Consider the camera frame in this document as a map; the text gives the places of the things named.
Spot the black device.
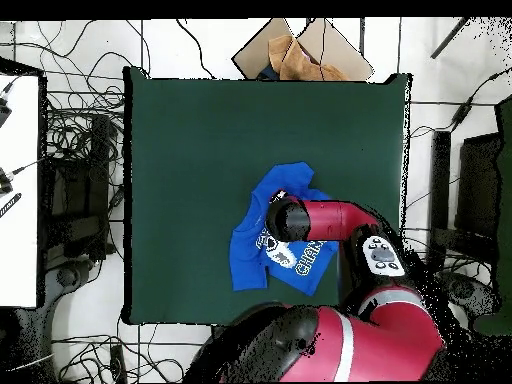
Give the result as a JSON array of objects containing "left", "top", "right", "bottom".
[
  {"left": 0, "top": 166, "right": 16, "bottom": 197},
  {"left": 0, "top": 95, "right": 13, "bottom": 130}
]

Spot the black power adapter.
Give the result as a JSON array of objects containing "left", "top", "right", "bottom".
[{"left": 450, "top": 99, "right": 474, "bottom": 131}]

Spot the black ribbed strip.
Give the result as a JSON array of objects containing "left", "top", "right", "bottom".
[{"left": 0, "top": 192, "right": 23, "bottom": 220}]

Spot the dark blue cloth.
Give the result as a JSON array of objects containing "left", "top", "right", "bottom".
[{"left": 256, "top": 64, "right": 282, "bottom": 81}]

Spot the brown cardboard box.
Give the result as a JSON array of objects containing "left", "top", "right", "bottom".
[{"left": 231, "top": 17, "right": 375, "bottom": 83}]

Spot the blue printed T-shirt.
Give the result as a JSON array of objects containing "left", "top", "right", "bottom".
[{"left": 228, "top": 161, "right": 340, "bottom": 298}]

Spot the tan cloth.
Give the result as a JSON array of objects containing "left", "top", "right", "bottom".
[{"left": 267, "top": 34, "right": 352, "bottom": 82}]

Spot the black power strip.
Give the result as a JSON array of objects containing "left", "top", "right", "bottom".
[{"left": 109, "top": 343, "right": 128, "bottom": 384}]

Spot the black cable tangle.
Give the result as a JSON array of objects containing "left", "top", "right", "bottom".
[
  {"left": 51, "top": 334, "right": 201, "bottom": 384},
  {"left": 401, "top": 223, "right": 475, "bottom": 305},
  {"left": 41, "top": 19, "right": 126, "bottom": 165}
]

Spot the dark green table cloth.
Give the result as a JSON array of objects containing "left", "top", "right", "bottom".
[
  {"left": 121, "top": 65, "right": 413, "bottom": 327},
  {"left": 471, "top": 94, "right": 512, "bottom": 338}
]

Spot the black rod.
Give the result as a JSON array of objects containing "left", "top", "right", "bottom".
[{"left": 430, "top": 16, "right": 475, "bottom": 60}]

